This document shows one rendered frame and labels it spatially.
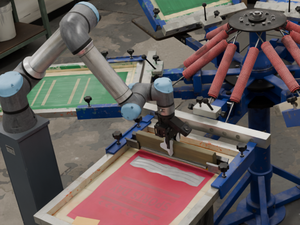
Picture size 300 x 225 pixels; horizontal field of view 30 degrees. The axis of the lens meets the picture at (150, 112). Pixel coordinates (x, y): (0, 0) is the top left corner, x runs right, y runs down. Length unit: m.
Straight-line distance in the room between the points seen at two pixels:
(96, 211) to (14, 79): 0.65
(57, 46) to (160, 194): 0.75
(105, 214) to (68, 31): 0.75
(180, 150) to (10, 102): 0.75
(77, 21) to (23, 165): 0.71
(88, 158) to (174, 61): 1.70
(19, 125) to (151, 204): 0.66
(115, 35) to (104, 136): 2.08
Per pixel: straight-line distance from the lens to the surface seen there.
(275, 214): 3.66
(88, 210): 2.35
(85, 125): 4.76
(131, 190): 2.40
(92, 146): 4.47
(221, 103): 2.76
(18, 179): 2.65
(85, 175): 2.48
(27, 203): 2.72
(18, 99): 2.43
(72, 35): 2.18
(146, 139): 2.55
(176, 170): 2.47
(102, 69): 2.20
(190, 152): 2.43
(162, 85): 2.30
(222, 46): 2.95
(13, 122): 2.47
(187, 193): 2.35
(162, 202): 2.32
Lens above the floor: 2.44
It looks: 31 degrees down
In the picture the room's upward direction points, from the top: 8 degrees counter-clockwise
